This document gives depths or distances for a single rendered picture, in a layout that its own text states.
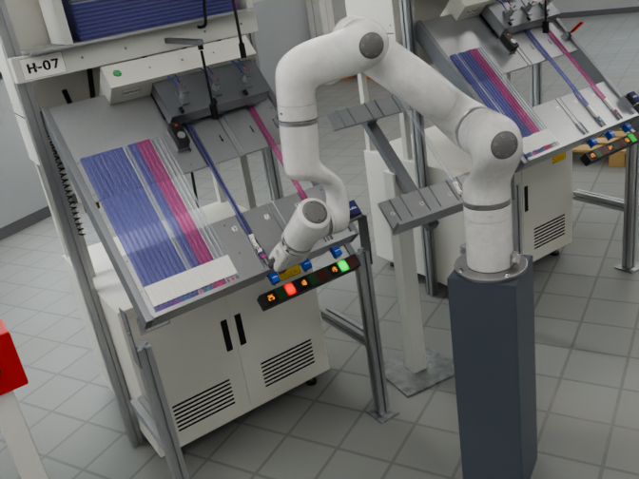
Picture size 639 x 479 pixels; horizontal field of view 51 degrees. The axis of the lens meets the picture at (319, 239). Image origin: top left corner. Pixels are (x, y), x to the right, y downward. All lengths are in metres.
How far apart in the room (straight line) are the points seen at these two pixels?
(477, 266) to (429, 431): 0.79
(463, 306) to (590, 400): 0.84
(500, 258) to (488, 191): 0.19
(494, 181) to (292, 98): 0.53
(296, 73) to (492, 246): 0.66
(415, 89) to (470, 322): 0.64
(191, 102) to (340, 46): 0.76
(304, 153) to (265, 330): 0.99
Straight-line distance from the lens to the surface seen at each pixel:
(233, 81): 2.20
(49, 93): 2.29
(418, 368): 2.64
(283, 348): 2.47
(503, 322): 1.82
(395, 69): 1.59
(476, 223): 1.74
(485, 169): 1.64
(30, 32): 2.27
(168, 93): 2.13
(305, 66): 1.51
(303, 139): 1.54
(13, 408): 1.98
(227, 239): 1.96
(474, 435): 2.07
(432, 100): 1.60
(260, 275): 1.92
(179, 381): 2.32
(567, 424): 2.43
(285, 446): 2.42
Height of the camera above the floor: 1.54
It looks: 23 degrees down
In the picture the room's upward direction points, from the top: 9 degrees counter-clockwise
